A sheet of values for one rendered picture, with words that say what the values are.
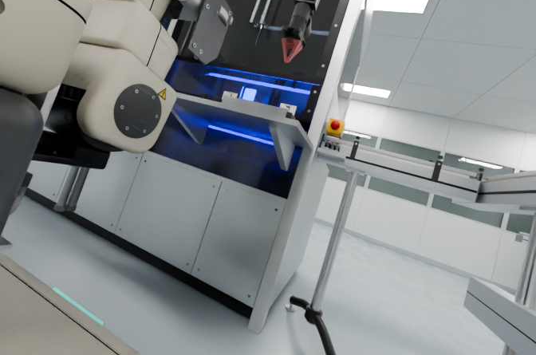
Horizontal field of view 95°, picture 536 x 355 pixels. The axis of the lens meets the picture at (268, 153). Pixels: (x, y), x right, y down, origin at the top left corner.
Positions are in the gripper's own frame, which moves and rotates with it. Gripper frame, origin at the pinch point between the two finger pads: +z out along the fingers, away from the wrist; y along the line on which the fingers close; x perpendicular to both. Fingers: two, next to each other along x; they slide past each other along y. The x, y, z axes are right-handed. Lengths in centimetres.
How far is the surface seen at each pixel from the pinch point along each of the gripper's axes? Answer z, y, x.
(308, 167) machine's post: 31, 38, -11
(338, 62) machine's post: -21.9, 39.0, -10.7
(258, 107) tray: 18.1, 0.6, 5.2
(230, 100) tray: 17.9, 0.6, 16.6
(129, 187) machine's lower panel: 72, 37, 86
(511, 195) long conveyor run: 22, 30, -82
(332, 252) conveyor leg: 67, 52, -31
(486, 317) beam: 64, 31, -84
